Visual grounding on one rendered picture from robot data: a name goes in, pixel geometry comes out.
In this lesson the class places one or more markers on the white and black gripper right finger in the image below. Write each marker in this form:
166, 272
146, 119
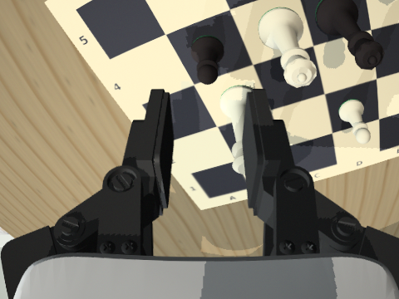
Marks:
297, 218

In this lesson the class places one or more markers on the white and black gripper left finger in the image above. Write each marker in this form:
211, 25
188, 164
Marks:
111, 220

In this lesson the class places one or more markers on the chessboard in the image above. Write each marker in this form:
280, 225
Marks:
134, 46

